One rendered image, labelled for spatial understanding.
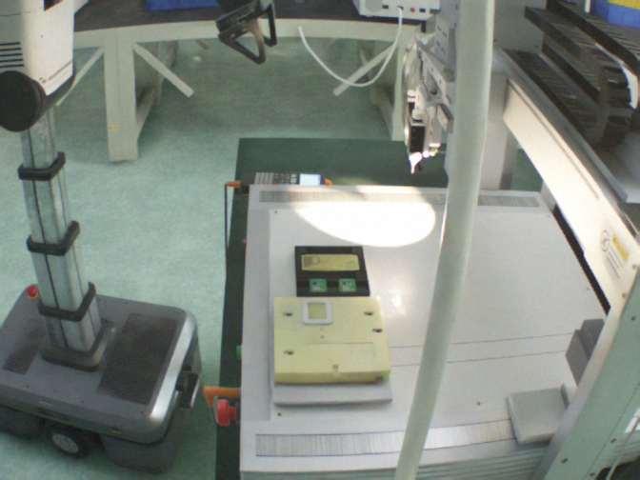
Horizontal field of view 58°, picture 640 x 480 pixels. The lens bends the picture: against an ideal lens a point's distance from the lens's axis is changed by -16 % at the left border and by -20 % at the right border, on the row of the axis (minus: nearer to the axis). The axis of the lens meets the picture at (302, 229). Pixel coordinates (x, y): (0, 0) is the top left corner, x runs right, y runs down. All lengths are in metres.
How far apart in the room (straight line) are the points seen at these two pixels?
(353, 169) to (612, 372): 1.08
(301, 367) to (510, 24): 0.62
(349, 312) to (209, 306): 1.45
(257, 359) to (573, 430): 0.48
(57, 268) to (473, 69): 1.37
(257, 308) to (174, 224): 1.82
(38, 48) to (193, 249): 1.54
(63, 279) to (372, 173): 0.82
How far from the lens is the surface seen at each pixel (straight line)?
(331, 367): 0.92
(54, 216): 1.61
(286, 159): 1.71
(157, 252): 2.70
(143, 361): 1.85
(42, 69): 1.41
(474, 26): 0.45
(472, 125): 0.47
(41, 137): 1.53
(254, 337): 1.02
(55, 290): 1.74
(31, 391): 1.83
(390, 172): 1.68
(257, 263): 1.17
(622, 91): 0.82
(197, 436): 1.98
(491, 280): 1.19
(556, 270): 1.26
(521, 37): 1.09
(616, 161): 0.85
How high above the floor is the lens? 1.54
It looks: 33 degrees down
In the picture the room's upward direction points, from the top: 2 degrees clockwise
